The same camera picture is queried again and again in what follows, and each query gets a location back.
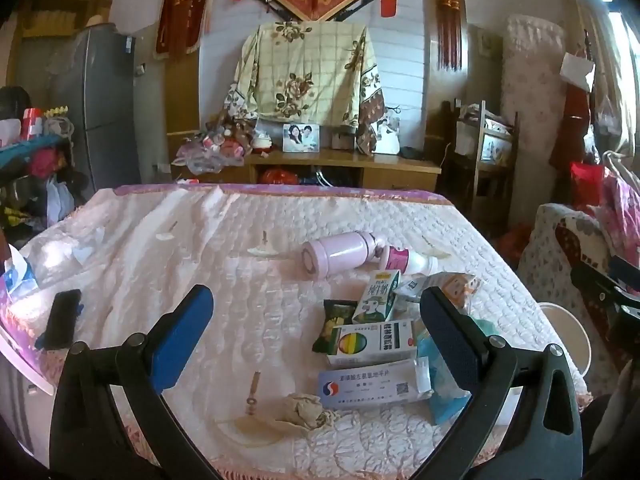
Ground brown paper ball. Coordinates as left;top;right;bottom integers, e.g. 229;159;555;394
281;393;336;431

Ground framed couple photo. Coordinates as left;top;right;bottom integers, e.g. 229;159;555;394
282;124;321;153

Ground white orange snack bag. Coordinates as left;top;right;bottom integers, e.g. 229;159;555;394
395;272;482;311

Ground dark green snack wrapper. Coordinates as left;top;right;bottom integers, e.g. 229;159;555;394
312;299;358;354

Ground white green milk carton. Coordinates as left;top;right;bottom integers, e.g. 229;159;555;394
352;270;401;324

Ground rainbow logo medicine box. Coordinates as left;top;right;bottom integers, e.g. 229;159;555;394
326;321;416;368

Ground pink pajama clothes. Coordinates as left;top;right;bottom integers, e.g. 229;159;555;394
596;169;639;266

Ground grey refrigerator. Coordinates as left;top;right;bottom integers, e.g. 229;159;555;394
48;23;141;200

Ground green cloth rag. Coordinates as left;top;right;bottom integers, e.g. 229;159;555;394
473;318;500;338

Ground pink quilted table cover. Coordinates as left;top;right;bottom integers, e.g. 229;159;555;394
1;185;558;479

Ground red gift bag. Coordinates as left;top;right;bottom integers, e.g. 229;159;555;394
570;162;605;210

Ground cream plastic trash bucket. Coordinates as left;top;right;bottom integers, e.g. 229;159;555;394
539;302;592;377

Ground blue snack bag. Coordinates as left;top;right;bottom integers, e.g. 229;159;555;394
416;330;471;425

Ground floral covered standing unit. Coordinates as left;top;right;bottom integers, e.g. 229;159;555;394
501;14;566;224

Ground wooden shelf rack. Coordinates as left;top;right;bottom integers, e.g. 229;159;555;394
442;101;520;226

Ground red banner hanging left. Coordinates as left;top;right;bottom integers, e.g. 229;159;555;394
154;0;208;58

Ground black phone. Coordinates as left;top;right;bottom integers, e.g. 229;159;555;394
42;289;81;350

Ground floral covered sofa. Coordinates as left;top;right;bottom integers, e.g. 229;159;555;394
518;203;639;396

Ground blue white medicine box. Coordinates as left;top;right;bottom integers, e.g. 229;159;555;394
318;358;433;411

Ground floral cloth covered television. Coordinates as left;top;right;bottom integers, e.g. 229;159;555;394
224;22;386;155

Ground red chinese knot hanging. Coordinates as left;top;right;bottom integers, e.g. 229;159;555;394
436;0;463;72

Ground pink thermos bottle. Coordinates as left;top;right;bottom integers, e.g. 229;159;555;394
300;231;386;280

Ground wooden tv cabinet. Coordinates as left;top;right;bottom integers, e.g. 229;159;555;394
171;148;442;192

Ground white pink yogurt bottle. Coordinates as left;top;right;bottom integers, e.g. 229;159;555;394
378;246;439;275

